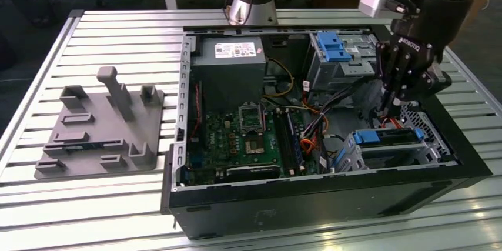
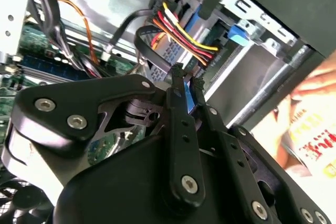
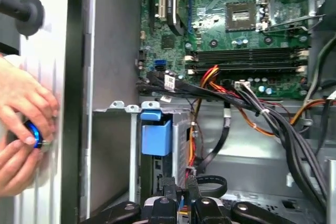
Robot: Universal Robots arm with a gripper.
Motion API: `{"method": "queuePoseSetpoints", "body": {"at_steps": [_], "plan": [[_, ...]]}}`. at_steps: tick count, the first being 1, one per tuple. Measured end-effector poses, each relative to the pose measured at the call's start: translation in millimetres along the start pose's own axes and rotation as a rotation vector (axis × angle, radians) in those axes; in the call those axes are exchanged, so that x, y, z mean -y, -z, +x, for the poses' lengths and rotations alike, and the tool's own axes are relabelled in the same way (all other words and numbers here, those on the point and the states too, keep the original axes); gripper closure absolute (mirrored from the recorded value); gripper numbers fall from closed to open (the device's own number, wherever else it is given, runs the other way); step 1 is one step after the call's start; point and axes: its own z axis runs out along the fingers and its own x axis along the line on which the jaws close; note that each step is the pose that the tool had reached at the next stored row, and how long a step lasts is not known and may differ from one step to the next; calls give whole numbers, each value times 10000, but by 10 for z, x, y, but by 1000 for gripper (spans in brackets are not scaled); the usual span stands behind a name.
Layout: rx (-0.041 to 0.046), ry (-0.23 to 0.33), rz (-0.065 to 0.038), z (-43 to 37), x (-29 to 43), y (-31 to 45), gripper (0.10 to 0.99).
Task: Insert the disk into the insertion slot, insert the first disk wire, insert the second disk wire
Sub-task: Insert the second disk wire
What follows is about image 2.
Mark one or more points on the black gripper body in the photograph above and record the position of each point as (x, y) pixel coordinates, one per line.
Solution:
(118, 195)

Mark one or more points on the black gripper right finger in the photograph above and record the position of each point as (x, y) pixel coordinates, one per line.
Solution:
(235, 154)

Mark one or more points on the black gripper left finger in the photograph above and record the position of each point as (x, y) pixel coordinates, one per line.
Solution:
(78, 98)

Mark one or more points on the white packet red print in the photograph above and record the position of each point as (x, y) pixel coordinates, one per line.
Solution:
(315, 142)

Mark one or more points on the hard disk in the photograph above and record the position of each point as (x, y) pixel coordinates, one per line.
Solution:
(237, 35)

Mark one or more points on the person's hand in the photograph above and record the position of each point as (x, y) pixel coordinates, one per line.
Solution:
(317, 77)

